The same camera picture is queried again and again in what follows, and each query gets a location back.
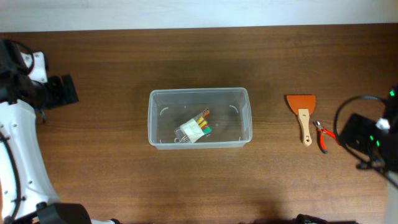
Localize red handled pliers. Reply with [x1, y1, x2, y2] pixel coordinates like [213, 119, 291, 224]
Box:
[313, 120, 340, 154]

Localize orange scraper wooden handle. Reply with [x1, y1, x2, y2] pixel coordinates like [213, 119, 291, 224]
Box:
[286, 95, 316, 147]

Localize clear case coloured bits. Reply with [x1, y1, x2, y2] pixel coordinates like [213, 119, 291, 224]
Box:
[174, 115, 212, 143]

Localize clear plastic container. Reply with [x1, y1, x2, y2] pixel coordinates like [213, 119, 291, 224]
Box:
[148, 87, 252, 150]

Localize orange socket bit rail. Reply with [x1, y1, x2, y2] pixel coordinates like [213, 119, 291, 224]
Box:
[200, 108, 210, 118]

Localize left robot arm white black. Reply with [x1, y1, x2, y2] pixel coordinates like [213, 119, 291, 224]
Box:
[1, 39, 96, 224]

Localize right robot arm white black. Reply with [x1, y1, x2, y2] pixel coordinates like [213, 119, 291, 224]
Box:
[333, 86, 397, 223]

